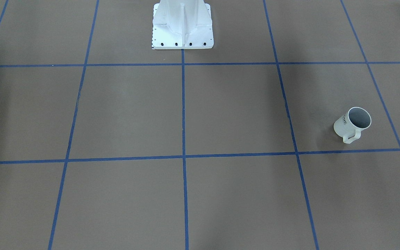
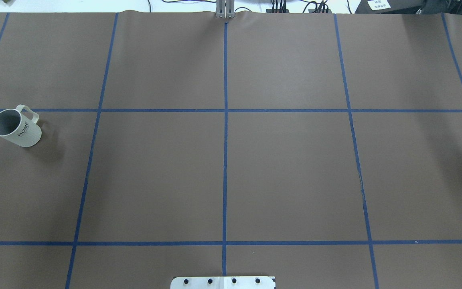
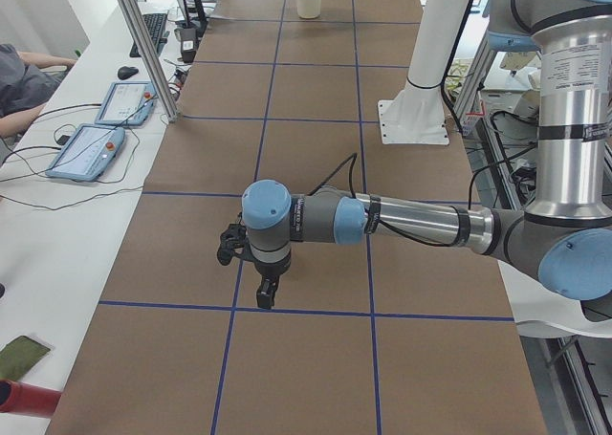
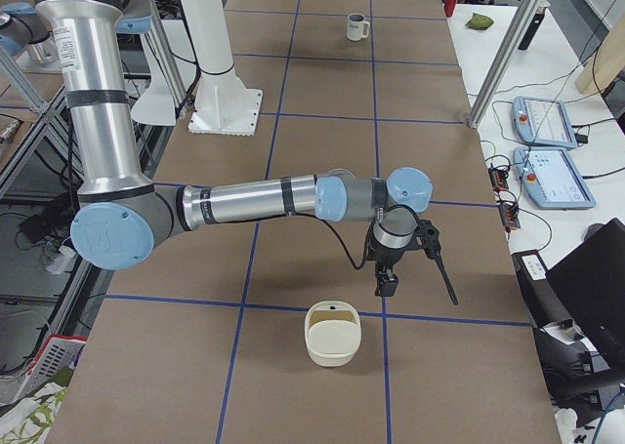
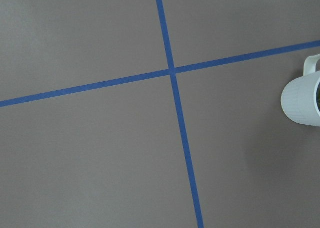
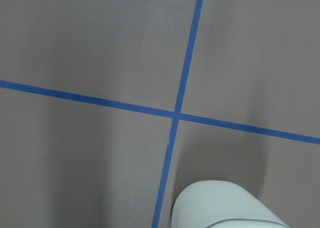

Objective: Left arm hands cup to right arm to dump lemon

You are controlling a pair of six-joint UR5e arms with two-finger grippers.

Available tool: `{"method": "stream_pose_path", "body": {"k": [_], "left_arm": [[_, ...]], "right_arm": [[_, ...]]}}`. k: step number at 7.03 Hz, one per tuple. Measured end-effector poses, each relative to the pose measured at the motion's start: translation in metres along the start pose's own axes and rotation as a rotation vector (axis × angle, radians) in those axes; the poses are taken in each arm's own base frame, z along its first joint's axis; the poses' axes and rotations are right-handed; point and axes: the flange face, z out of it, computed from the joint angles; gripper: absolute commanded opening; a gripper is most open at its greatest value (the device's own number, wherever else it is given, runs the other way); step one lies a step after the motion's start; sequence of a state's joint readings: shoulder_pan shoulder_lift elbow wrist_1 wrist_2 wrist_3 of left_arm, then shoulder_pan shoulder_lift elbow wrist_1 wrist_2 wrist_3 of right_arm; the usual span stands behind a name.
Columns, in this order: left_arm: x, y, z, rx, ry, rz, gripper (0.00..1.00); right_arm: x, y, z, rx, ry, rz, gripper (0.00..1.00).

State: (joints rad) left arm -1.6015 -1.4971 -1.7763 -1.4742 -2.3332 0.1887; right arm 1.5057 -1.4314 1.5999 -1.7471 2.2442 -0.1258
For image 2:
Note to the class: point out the black box with label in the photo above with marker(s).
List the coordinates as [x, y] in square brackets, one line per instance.
[405, 6]

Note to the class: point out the aluminium frame post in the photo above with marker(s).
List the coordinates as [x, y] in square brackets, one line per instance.
[225, 9]

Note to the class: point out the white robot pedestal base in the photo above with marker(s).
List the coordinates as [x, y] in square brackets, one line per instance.
[224, 282]

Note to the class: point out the white HOME mug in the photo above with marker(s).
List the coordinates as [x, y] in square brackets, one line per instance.
[19, 126]

